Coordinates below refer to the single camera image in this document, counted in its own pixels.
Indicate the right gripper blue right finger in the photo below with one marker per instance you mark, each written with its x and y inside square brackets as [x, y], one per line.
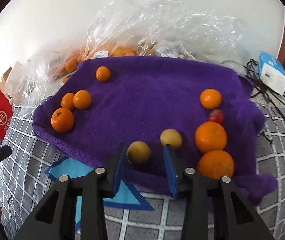
[170, 170]

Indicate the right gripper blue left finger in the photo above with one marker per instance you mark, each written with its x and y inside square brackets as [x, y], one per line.
[119, 168]

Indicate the green kiwi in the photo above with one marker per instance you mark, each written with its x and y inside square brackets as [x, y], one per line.
[171, 137]
[138, 153]

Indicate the oval orange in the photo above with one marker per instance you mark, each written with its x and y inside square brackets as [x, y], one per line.
[216, 164]

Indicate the small red tomato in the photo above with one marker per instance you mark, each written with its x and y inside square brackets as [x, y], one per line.
[216, 116]

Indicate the large orange with stem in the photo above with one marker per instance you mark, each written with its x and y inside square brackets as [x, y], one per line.
[62, 120]

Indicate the small orange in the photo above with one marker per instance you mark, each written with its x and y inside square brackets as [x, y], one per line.
[82, 99]
[103, 74]

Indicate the small orange front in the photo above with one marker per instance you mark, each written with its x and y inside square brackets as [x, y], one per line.
[103, 74]

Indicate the grey checked tablecloth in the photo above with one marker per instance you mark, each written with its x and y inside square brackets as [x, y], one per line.
[135, 212]

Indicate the purple towel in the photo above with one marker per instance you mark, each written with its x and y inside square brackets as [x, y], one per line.
[146, 95]

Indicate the cardboard box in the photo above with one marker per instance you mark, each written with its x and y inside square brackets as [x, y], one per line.
[4, 79]

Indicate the white plastic bag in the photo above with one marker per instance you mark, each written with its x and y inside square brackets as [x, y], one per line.
[17, 79]

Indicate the clear bag left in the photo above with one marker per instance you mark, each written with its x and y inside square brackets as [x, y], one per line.
[49, 66]

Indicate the blue white box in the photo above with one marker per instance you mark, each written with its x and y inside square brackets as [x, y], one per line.
[271, 72]

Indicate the clear bag of oranges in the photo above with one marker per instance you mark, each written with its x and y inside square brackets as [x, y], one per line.
[165, 28]

